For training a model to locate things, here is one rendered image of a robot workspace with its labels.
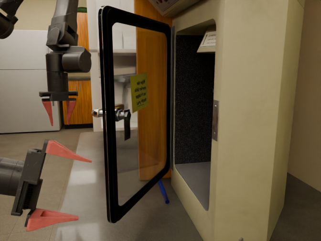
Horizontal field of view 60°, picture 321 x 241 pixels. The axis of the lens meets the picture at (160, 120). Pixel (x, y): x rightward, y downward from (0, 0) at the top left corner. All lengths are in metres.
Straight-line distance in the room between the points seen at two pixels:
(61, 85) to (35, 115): 4.69
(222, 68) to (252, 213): 0.28
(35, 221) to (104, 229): 0.21
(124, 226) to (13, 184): 0.28
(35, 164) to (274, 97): 0.41
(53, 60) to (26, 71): 4.61
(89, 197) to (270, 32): 0.59
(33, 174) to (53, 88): 0.41
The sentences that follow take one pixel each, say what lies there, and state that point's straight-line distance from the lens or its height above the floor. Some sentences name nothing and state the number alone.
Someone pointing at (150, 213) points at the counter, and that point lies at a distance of 0.71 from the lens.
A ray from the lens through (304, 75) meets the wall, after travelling 0.98.
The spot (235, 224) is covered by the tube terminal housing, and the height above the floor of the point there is 1.00.
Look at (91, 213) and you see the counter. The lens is 0.72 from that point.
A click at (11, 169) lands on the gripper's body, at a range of 0.49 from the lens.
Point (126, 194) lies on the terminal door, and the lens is 0.60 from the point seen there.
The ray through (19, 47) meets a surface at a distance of 5.47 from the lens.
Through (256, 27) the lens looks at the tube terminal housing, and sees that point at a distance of 0.49.
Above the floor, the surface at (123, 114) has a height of 1.20.
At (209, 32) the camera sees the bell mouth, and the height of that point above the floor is 1.36.
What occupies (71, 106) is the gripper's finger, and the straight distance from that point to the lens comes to 0.85.
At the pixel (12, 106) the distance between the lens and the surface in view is 5.58.
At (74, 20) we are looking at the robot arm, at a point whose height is 1.42.
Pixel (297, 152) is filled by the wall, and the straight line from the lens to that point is 1.02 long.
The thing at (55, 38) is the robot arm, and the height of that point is 1.36.
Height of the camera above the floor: 1.30
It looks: 12 degrees down
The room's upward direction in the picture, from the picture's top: straight up
